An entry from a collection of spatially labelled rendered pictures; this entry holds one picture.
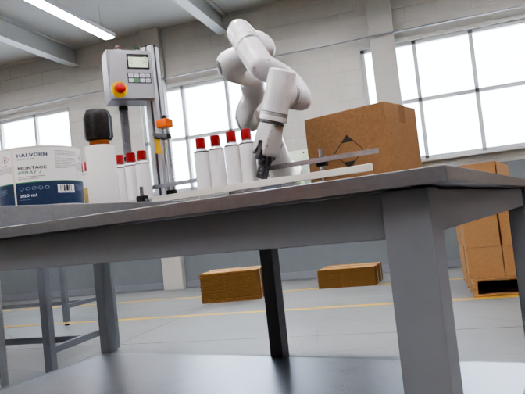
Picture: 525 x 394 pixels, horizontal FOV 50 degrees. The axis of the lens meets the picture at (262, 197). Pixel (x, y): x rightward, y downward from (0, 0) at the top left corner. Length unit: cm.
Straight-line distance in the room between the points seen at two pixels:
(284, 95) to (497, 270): 354
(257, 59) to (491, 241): 348
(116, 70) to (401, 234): 160
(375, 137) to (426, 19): 578
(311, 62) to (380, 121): 582
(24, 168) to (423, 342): 101
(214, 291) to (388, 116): 451
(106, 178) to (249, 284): 438
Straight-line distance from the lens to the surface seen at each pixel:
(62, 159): 143
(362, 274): 615
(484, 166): 139
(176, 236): 89
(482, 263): 495
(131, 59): 218
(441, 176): 67
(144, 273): 829
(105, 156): 171
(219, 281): 605
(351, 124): 183
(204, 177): 182
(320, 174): 160
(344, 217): 75
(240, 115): 239
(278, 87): 169
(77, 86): 902
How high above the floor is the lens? 79
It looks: 3 degrees up
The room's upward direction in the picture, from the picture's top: 6 degrees counter-clockwise
